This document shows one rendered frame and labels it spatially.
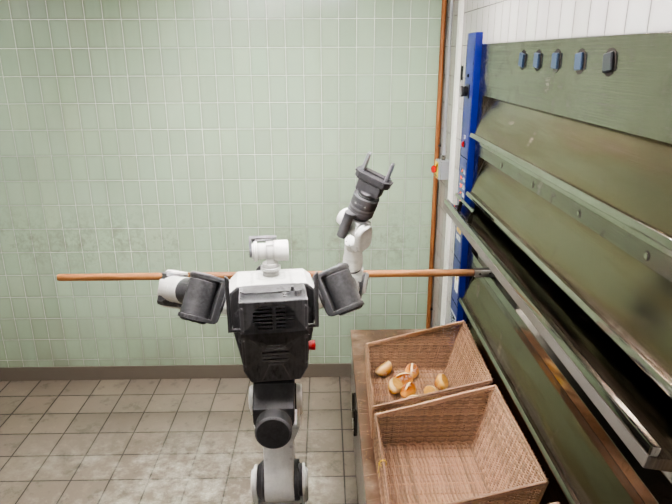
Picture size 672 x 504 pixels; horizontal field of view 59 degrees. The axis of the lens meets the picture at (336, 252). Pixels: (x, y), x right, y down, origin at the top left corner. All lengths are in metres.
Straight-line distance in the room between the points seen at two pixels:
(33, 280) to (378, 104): 2.41
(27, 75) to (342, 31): 1.80
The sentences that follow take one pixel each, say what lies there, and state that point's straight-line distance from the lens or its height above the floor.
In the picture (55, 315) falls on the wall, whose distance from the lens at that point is 4.24.
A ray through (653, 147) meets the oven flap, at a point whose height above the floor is 1.87.
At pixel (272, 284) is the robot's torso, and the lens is 1.80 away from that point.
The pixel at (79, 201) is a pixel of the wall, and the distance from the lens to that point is 3.91.
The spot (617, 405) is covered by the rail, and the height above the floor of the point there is 1.44.
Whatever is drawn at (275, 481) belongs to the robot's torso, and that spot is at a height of 0.66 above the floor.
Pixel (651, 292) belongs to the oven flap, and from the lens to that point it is 1.43.
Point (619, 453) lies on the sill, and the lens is 1.60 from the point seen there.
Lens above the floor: 2.06
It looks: 18 degrees down
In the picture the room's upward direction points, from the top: straight up
